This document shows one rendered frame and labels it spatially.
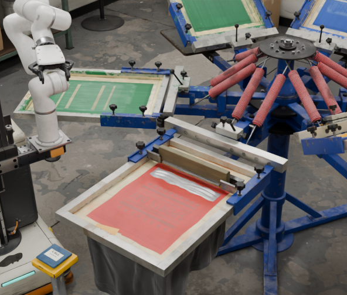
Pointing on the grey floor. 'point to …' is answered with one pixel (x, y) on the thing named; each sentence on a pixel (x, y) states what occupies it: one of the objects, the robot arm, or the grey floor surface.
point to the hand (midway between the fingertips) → (55, 78)
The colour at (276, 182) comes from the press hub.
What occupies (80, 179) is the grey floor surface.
